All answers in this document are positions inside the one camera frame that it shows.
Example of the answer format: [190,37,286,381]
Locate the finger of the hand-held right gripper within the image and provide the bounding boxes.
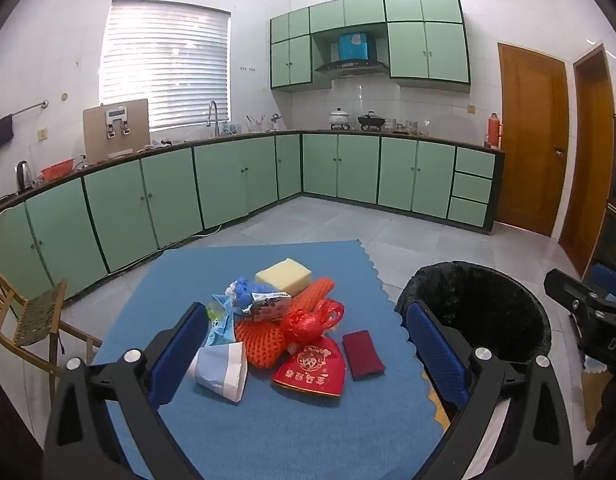
[544,268,616,319]
[591,262,616,306]

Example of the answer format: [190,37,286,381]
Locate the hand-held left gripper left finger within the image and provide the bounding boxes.
[44,301,211,480]

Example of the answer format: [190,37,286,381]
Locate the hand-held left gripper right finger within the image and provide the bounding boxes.
[405,300,573,480]

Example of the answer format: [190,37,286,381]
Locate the white and blue paper cup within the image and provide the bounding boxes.
[190,341,249,403]

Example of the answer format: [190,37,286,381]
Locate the blue milk carton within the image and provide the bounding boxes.
[206,294,239,348]

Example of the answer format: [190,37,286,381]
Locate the dark red cloth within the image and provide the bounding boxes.
[342,330,387,382]

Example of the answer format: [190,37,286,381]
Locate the black bag lined trash bin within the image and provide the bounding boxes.
[394,260,552,401]

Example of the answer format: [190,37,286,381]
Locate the blue glove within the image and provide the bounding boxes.
[234,276,273,311]

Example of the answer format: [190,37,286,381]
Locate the white printed wrapper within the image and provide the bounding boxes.
[243,291,291,323]

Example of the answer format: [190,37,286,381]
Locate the red printed pouch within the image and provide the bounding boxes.
[272,336,347,403]

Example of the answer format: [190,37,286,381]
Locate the yellow sponge block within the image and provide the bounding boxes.
[254,258,313,295]

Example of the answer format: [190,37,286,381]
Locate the red plastic bag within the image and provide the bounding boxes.
[282,298,346,353]

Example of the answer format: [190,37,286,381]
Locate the blue scalloped tablecloth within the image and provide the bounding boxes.
[90,240,451,480]

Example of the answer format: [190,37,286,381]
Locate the open wooden door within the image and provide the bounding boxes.
[558,44,616,278]

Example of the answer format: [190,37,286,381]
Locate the wooden chair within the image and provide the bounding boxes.
[0,260,103,396]

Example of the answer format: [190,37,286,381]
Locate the green base kitchen cabinets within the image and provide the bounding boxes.
[0,130,506,301]

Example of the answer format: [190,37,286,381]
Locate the closed wooden door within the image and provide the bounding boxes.
[495,42,571,237]

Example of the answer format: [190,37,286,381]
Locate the red plastic basin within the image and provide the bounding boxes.
[39,158,76,181]

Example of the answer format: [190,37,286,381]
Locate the metal towel bar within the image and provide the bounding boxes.
[0,101,50,128]

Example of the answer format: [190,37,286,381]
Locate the white window blinds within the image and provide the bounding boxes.
[99,0,232,133]

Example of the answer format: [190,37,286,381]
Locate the range hood with blue cover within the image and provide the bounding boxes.
[314,31,390,78]

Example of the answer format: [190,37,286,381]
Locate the white floor cable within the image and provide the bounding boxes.
[158,225,223,251]

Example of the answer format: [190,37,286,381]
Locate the green wall cabinets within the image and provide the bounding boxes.
[269,0,472,95]

